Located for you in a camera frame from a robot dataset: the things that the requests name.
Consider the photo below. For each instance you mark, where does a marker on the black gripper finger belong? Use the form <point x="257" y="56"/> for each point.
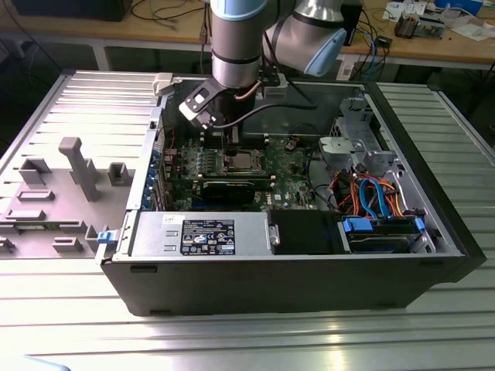
<point x="234" y="137"/>

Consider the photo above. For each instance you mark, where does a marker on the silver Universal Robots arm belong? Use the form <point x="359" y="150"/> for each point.
<point x="236" y="38"/>

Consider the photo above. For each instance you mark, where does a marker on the CPU socket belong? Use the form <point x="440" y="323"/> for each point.
<point x="224" y="169"/>

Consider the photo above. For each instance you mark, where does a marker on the black graphics card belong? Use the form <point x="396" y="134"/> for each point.
<point x="228" y="191"/>

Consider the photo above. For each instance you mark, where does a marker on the green motherboard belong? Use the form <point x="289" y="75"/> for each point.
<point x="288" y="181"/>

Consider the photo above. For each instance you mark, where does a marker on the pale grey case latch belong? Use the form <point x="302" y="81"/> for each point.
<point x="162" y="83"/>

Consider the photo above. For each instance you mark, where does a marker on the silver metal drive cage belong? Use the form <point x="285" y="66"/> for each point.
<point x="340" y="147"/>

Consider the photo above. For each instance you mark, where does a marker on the white labelled strip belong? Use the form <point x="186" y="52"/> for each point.
<point x="346" y="69"/>

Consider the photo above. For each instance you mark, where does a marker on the silver power supply unit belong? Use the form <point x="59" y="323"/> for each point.
<point x="154" y="232"/>

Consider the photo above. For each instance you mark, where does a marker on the black upright device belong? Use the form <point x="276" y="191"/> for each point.
<point x="354" y="23"/>

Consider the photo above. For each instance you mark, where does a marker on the black open PC case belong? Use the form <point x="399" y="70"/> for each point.
<point x="270" y="286"/>

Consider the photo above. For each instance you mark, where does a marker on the blue case latch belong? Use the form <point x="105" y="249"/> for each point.
<point x="106" y="237"/>

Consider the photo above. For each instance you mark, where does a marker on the small black adapter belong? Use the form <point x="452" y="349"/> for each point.
<point x="384" y="41"/>

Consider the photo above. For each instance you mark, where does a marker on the hard disk in blue carrier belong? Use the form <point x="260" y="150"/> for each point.
<point x="371" y="237"/>

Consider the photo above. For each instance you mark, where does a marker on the white paper sheets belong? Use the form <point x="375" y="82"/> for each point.
<point x="473" y="31"/>
<point x="394" y="9"/>

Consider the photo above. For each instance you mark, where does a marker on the metal heat sink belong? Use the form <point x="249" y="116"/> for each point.
<point x="405" y="25"/>

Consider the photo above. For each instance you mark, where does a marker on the grey parts rack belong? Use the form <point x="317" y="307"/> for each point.
<point x="58" y="208"/>

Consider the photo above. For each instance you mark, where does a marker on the large black box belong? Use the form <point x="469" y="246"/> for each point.
<point x="69" y="9"/>

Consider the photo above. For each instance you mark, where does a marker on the wooden desk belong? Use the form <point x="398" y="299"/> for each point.
<point x="425" y="48"/>

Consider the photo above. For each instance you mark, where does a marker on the loose electronics board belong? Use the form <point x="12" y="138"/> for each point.
<point x="429" y="27"/>

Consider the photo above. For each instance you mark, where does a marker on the blue box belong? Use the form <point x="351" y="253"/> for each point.
<point x="458" y="4"/>

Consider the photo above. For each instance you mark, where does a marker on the pale blue rounded object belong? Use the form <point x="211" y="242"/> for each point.
<point x="46" y="363"/>

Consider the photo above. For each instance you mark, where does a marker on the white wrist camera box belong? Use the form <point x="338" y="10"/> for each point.
<point x="195" y="102"/>

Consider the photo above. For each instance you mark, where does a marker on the small silver hinge bracket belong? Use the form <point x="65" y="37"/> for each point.
<point x="275" y="235"/>

